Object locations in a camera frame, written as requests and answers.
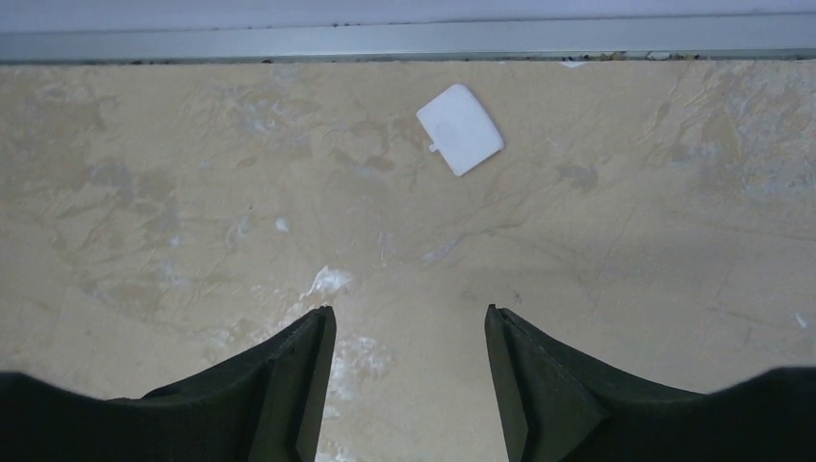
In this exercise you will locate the aluminium frame rail right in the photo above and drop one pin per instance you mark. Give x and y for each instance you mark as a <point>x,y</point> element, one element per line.
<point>785,36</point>

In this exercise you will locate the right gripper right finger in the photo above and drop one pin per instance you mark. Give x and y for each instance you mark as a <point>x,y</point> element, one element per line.
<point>557,403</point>

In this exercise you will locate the white battery cover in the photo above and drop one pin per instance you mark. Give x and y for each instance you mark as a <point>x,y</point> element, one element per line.
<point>460,129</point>

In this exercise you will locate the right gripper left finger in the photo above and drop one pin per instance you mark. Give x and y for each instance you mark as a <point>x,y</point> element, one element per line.
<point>264,404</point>

